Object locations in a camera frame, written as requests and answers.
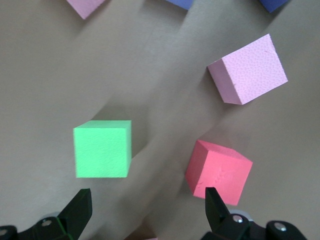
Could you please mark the brown table mat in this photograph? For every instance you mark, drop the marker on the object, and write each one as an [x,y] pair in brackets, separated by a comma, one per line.
[37,75]

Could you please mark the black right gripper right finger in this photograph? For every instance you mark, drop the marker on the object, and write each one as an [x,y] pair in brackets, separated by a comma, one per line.
[225,225]

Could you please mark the red foam cube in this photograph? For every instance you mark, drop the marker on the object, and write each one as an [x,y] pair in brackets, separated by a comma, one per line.
[220,170]

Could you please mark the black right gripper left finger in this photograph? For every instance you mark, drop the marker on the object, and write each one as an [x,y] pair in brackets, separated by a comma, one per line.
[70,222]

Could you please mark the pink foam cube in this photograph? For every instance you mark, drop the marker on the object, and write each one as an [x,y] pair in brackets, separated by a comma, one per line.
[86,7]
[252,70]

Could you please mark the purple foam cube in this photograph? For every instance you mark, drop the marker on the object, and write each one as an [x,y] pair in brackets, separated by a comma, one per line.
[181,3]
[272,5]

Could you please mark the green foam cube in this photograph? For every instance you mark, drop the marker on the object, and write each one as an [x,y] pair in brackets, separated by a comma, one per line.
[102,150]

